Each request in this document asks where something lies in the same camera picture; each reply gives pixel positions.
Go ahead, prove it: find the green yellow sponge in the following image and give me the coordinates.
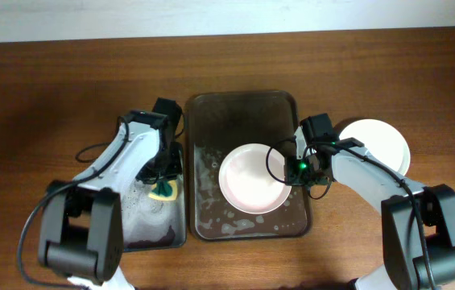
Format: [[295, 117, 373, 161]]
[[148, 180, 178, 201]]

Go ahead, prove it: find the pink plate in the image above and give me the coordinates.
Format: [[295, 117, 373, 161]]
[[218, 143, 292, 214]]

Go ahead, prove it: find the white plate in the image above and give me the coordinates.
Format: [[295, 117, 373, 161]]
[[339, 119, 411, 171]]

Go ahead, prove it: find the grey-white plate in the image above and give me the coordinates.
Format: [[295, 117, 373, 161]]
[[397, 154, 411, 176]]

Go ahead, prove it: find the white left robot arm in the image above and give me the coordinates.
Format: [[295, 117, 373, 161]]
[[38, 98, 186, 289]]

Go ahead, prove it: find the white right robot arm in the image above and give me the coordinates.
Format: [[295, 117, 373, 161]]
[[283, 114, 455, 289]]

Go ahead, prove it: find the black soapy water tray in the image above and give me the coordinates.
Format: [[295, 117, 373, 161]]
[[120, 140, 188, 253]]

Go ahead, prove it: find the brown serving tray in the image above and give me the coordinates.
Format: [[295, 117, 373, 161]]
[[185, 90, 312, 242]]

